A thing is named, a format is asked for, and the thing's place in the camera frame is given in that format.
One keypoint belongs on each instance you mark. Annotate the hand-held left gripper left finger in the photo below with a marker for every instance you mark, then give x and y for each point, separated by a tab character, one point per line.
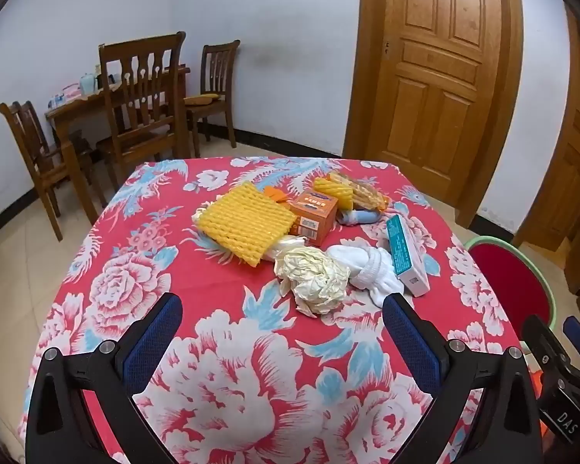
150	343

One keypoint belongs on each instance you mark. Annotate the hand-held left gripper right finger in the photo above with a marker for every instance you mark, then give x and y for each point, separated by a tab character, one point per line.
413	348

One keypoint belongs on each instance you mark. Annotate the red basin with green rim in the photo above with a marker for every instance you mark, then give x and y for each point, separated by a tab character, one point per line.
507	275

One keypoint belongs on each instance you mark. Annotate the teal and white box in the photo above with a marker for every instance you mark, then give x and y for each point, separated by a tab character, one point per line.
401	246

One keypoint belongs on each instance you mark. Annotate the cream paper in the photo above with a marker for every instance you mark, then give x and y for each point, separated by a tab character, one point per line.
314	275

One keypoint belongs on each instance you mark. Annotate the large yellow foam net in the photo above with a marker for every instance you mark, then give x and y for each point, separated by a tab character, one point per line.
244	222

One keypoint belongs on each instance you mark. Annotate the orange cardboard box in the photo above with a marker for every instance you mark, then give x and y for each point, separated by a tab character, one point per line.
314	208

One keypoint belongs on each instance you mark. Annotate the orange plastic stool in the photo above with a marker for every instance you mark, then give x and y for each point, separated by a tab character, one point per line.
535	382

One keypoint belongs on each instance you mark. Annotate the red floral tablecloth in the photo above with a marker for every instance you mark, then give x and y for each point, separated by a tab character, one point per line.
222	372

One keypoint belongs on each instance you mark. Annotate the white knitted cloth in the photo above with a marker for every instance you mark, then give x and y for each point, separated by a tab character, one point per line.
367	266

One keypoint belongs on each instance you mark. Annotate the open wooden door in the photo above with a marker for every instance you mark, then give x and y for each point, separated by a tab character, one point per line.
556	188

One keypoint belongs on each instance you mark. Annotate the orange biscuit packet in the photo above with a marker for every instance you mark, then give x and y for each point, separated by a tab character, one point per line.
367	196

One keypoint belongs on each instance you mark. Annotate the small yellow foam net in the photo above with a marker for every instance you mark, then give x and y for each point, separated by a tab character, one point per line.
333	191

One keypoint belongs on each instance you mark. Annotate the orange wrapper piece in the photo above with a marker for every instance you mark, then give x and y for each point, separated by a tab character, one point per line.
275	194

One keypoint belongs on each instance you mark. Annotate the wooden dining chair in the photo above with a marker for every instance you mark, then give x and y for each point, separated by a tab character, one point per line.
217	67
34	145
140	72

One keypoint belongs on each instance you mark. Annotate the wooden dining table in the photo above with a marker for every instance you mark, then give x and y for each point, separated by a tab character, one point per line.
77	111

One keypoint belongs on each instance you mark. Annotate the yellow seat cushion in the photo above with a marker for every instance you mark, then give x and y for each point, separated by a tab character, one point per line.
200	100

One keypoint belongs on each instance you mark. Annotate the clear water bottle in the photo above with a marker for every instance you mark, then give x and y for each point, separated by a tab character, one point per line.
55	101

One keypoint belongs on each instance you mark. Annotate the pink package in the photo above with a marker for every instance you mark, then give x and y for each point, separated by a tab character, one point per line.
71	91

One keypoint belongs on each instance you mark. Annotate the closed wooden door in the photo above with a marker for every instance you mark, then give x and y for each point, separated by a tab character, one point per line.
430	82

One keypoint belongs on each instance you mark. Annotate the pale teal jar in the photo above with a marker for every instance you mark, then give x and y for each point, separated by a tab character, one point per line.
87	83

